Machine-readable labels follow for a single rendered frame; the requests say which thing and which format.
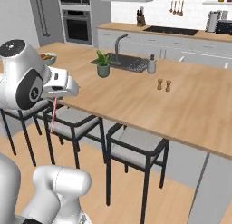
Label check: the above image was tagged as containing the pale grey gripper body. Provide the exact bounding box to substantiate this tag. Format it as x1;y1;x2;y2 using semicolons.
41;75;81;99

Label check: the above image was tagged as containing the black metal chair grey seat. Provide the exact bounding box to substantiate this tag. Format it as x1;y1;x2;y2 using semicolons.
105;122;170;224
0;100;53;168
42;103;107;170

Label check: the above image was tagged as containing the bowl of fruit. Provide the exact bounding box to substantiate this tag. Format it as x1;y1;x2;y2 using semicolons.
39;52;58;67

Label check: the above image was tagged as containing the green plant in grey pot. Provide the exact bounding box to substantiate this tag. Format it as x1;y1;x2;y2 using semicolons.
95;49;112;79

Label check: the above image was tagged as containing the grey tap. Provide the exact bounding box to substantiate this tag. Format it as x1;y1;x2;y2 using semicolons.
114;33;130;65

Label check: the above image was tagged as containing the dark grey sink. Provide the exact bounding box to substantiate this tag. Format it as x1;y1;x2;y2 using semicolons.
89;52;150;74

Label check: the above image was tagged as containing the steel oven stack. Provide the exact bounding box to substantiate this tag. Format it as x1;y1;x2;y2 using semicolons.
58;0;93;48

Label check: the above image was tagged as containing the grey fridge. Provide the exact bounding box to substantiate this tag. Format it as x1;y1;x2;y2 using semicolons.
28;0;66;48

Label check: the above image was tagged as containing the grey soap dispenser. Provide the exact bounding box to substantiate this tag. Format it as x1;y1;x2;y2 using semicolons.
146;54;158;75

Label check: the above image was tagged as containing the brown wooden shaker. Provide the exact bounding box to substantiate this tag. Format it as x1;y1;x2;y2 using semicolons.
156;78;164;91
164;79;172;93

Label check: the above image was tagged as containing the wooden knife block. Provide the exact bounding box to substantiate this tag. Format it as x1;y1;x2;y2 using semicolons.
136;8;147;28

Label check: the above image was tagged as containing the black hob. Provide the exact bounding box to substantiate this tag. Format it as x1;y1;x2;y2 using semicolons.
142;25;200;37

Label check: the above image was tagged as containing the grey base cupboards run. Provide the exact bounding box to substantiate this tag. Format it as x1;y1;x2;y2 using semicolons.
96;27;232;70

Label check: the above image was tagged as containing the black toaster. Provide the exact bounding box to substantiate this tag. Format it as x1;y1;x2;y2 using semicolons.
214;19;232;36

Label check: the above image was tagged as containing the white wall shelf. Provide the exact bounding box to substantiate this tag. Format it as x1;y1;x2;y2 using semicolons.
201;0;232;6

